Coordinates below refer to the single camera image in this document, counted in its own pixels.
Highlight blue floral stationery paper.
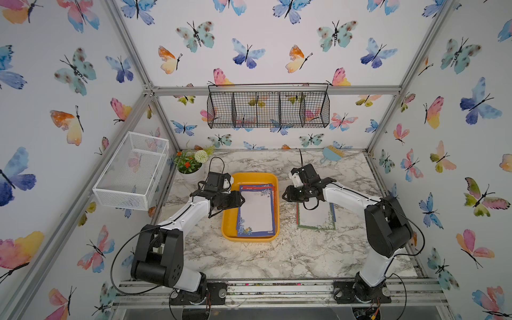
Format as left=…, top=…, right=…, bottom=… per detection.
left=329, top=203, right=336, bottom=224

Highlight red stationery paper bottom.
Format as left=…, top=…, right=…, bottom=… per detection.
left=239, top=183, right=275, bottom=191

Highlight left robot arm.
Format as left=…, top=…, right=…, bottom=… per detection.
left=131, top=172, right=245, bottom=304

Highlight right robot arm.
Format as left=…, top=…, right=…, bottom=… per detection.
left=282, top=164, right=413, bottom=303

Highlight yellow plastic storage box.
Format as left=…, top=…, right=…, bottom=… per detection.
left=221, top=173, right=280, bottom=243

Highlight potted artificial flowers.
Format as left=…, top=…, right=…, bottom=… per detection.
left=173, top=145, right=216, bottom=175

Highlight white mesh wall basket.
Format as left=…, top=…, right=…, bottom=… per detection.
left=93, top=131, right=169, bottom=211

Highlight black wire wall basket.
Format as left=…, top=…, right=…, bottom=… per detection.
left=205, top=83, right=331, bottom=129

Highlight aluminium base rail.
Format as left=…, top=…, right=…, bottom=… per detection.
left=110, top=277, right=454, bottom=319

